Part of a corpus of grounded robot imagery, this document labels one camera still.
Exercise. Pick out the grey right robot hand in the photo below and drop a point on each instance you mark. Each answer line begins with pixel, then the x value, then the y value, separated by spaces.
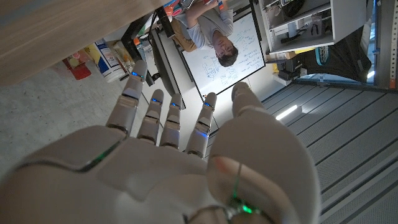
pixel 149 183

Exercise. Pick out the computer monitor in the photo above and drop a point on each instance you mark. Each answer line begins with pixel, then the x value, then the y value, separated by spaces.
pixel 164 71

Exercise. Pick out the white canister blue label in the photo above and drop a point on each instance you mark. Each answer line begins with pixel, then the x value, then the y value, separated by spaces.
pixel 107 60

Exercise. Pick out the clear cup with items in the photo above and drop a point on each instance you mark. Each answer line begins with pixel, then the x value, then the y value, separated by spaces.
pixel 76 59

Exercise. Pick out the black monitor stand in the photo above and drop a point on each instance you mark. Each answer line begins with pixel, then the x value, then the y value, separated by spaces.
pixel 133 31

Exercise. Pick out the long ceiling light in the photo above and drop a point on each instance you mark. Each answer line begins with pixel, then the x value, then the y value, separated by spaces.
pixel 287 112

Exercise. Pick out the seated person grey t-shirt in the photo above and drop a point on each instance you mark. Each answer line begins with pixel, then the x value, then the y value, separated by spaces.
pixel 206 28

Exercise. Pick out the black device box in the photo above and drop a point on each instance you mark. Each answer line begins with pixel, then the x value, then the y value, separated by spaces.
pixel 289 67

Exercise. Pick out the white shelf unit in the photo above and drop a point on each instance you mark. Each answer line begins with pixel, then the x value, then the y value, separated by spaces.
pixel 342 18

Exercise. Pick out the whiteboard with black frame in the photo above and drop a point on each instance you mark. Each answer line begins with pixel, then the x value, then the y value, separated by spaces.
pixel 245 49

